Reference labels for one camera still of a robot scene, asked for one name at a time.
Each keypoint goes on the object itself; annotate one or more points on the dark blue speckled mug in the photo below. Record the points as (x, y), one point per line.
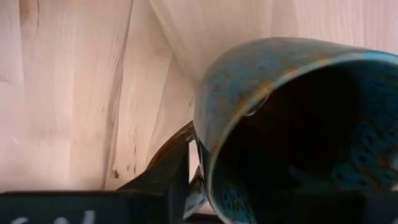
(248, 71)

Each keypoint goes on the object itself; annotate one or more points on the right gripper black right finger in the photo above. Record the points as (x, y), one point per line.
(273, 202)

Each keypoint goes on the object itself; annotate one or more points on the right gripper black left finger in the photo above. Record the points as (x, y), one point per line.
(174, 174)

